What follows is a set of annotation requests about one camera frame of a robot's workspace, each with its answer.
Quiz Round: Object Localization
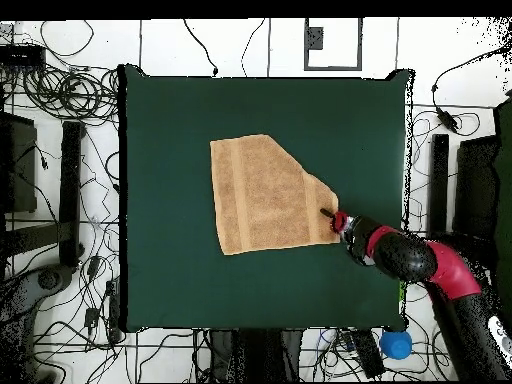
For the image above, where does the tan terry towel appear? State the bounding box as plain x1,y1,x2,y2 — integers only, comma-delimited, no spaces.
209,134,342,256

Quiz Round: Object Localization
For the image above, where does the thin black cable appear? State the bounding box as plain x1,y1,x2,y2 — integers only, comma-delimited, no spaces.
240,17,267,78

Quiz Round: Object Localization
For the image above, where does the blue plastic cup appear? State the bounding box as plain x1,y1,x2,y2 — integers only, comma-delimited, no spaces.
378,329,414,360

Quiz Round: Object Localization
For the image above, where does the black cable with plug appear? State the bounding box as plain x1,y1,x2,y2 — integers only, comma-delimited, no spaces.
182,18,220,78

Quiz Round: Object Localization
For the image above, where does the grey square floor frame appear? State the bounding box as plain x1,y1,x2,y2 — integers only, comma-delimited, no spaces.
303,17,364,72

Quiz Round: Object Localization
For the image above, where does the black power strip with plugs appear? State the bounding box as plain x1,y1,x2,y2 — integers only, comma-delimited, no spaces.
106,279,122,344

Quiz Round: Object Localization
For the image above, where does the black stand column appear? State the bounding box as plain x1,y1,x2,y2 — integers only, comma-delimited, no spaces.
207,328,305,383

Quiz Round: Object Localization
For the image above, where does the black power adapter with cable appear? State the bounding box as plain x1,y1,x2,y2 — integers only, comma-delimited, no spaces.
430,45,512,137

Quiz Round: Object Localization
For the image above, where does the long black power strip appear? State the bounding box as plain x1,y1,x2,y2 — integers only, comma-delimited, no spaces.
349,328,387,379

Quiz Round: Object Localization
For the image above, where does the small dark grey box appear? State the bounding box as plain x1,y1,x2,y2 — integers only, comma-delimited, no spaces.
306,26,324,51

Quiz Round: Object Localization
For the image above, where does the flat black device box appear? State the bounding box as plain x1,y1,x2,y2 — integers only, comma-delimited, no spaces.
0,44,47,69

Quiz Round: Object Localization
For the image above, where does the dark rectangular box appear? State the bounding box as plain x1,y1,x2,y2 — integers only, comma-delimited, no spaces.
0,112,38,215
453,135,499,241

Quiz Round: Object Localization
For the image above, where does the dark green table cloth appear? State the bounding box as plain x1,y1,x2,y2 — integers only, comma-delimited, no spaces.
117,63,415,334

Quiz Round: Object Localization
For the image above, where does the coiled black cable bundle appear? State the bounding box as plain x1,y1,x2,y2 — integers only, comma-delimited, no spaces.
21,65,120,121

